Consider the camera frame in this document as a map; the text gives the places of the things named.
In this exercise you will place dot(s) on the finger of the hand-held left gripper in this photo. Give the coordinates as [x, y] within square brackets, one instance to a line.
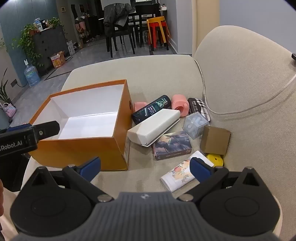
[47, 129]
[20, 127]

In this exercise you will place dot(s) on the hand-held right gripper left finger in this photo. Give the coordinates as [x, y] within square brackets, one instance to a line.
[91, 166]

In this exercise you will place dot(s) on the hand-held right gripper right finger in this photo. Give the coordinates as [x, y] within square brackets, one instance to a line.
[199, 168]

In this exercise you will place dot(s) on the orange cardboard box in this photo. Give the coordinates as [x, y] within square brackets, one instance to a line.
[92, 150]

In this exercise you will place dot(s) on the yellow plastic item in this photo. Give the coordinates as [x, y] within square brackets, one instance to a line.
[216, 160]

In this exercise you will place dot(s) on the floral tissue packet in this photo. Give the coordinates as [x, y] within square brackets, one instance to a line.
[178, 175]

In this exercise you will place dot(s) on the small brown cardboard box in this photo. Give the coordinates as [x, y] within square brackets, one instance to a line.
[214, 140]

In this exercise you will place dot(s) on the dark photo card box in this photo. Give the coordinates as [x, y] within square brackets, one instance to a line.
[172, 144]

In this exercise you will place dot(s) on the clear plastic cube box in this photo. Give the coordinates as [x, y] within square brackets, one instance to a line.
[195, 125]

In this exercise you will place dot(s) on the plaid case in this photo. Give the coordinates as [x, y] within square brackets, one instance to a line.
[203, 109]

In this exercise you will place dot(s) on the long white box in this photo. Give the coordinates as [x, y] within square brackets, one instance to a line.
[152, 127]

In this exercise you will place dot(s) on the pink plastic container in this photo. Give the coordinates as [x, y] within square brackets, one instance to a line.
[179, 102]

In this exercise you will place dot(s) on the dark shampoo bottle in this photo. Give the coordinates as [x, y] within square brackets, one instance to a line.
[150, 110]

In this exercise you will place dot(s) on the pink round-cap bottle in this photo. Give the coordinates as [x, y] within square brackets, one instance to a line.
[140, 107]

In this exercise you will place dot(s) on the pink woven bag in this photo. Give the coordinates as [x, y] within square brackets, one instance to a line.
[9, 110]

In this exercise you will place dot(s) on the long-leaf potted plant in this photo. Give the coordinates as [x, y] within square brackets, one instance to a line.
[4, 91]

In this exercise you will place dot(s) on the blue water jug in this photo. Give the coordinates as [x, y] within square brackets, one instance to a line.
[32, 75]

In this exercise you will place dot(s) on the beige sofa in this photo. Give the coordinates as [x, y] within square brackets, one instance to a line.
[254, 139]

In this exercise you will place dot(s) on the open cardboard box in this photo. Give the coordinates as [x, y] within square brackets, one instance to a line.
[57, 60]

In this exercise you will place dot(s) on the dark cabinet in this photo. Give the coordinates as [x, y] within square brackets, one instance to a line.
[49, 48]

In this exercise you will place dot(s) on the trailing green plant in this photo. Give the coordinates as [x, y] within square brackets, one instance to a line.
[26, 41]

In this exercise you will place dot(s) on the black dining chair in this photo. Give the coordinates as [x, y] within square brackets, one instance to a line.
[120, 39]
[144, 14]

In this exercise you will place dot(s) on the dark jacket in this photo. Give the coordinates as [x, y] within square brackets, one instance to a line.
[115, 16]

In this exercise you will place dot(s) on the yellow stool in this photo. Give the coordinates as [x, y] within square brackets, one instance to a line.
[159, 20]

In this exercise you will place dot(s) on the dark wall outlet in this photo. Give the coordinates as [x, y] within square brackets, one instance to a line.
[14, 83]

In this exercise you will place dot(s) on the white wall outlet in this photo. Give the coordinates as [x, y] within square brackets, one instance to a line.
[25, 62]

